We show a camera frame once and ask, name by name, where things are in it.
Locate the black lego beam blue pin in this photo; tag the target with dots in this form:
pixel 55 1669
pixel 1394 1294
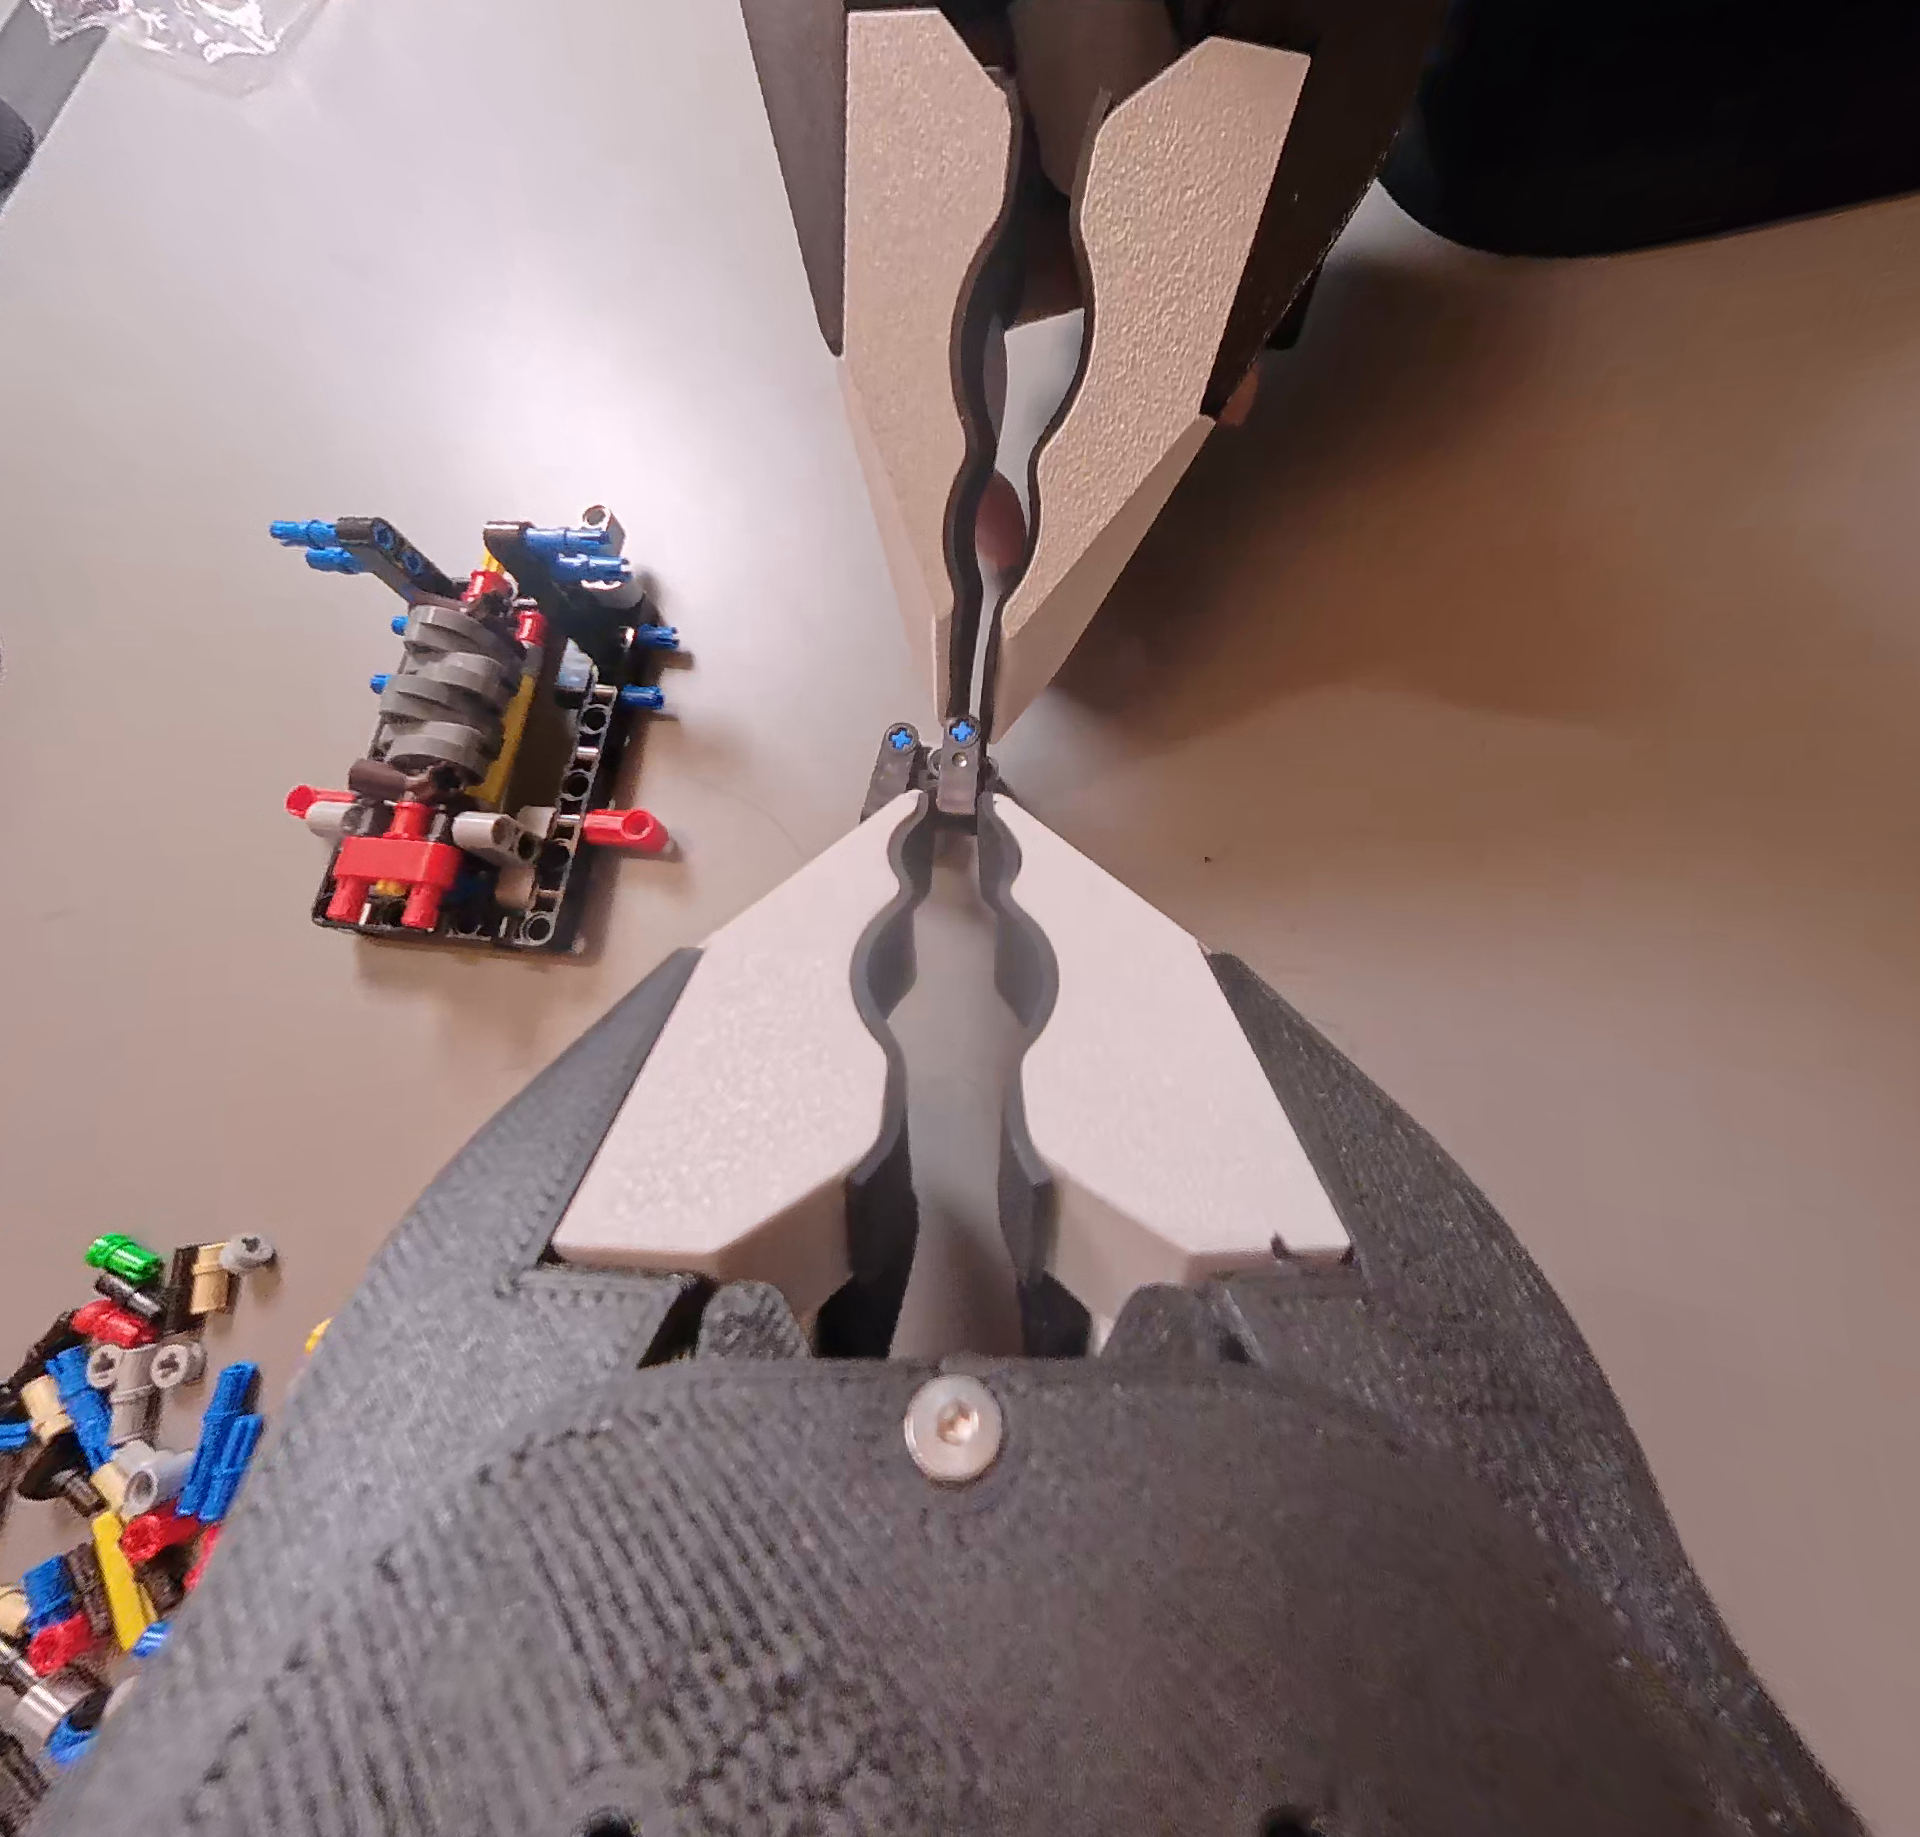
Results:
pixel 895 758
pixel 961 766

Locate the person's right hand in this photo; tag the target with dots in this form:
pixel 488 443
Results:
pixel 1007 514

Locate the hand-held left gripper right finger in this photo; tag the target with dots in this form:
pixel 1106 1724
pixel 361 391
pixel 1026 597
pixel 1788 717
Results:
pixel 1189 1101

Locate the lego engine assembly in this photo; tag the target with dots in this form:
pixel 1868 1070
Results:
pixel 449 695

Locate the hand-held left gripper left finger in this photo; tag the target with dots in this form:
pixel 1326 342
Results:
pixel 723 1101

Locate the person's right forearm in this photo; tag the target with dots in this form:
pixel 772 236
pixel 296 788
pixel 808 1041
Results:
pixel 1651 97

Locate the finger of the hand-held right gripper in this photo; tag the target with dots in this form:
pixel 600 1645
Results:
pixel 1189 245
pixel 909 245

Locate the pile of loose lego pieces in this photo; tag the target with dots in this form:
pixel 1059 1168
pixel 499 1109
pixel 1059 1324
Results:
pixel 116 1432

